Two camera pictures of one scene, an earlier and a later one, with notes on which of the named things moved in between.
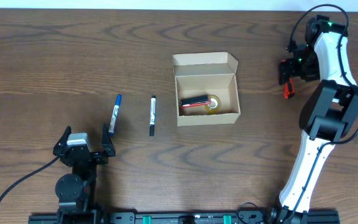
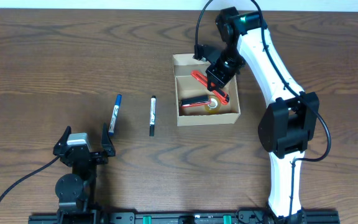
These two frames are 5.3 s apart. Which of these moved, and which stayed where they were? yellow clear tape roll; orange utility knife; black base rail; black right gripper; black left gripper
Moved: black right gripper; orange utility knife
Stayed: yellow clear tape roll; black left gripper; black base rail
